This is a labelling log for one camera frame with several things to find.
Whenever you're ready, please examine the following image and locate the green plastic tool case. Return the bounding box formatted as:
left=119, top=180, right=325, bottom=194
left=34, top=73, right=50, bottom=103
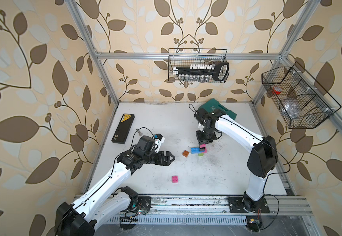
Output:
left=197, top=99, right=237, bottom=131

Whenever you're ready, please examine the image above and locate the right black wire basket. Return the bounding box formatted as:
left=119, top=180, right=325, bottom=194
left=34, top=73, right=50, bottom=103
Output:
left=262, top=62, right=342, bottom=129

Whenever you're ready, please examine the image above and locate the light blue long lego brick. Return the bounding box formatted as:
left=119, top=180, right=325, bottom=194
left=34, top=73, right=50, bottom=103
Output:
left=191, top=147, right=201, bottom=154

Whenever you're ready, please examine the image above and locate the circuit board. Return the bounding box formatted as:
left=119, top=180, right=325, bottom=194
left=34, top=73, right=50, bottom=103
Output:
left=246, top=216, right=263, bottom=232
left=119, top=216, right=140, bottom=225

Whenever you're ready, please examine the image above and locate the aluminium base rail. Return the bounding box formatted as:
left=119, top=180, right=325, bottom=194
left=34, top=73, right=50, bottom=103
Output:
left=67, top=194, right=313, bottom=217

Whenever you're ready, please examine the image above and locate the back black wire basket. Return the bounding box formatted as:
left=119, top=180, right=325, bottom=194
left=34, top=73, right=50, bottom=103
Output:
left=168, top=48, right=230, bottom=83

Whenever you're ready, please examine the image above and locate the black flat box yellow label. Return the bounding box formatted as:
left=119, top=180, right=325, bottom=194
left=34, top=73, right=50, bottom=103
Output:
left=112, top=114, right=135, bottom=144

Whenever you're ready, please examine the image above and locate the red tape roll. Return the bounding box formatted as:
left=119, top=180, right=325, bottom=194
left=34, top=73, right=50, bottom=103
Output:
left=271, top=86, right=283, bottom=95

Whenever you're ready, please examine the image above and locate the black socket holder tool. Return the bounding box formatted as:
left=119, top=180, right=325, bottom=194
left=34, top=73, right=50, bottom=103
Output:
left=171, top=62, right=230, bottom=83

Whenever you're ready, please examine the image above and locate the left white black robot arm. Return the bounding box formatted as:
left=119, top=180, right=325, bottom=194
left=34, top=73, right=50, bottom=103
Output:
left=54, top=150, right=175, bottom=236

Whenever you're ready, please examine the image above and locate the orange lego brick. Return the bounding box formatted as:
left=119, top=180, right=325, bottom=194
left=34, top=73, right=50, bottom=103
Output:
left=182, top=150, right=190, bottom=157

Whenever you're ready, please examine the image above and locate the clear plastic bag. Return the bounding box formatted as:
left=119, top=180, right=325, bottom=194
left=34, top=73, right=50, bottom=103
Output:
left=281, top=98, right=300, bottom=119

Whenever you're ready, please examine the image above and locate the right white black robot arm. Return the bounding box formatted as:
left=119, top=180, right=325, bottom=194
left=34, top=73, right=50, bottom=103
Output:
left=194, top=107, right=278, bottom=213

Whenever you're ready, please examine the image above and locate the right circuit board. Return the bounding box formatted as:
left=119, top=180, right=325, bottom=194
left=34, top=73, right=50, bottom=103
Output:
left=246, top=216, right=263, bottom=232

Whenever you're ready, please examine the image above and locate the black wire basket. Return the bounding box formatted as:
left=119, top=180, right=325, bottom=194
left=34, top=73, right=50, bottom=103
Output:
left=262, top=62, right=342, bottom=129
left=168, top=48, right=230, bottom=83

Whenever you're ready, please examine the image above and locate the left circuit board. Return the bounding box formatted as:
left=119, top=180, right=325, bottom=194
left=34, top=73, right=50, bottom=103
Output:
left=119, top=216, right=140, bottom=225

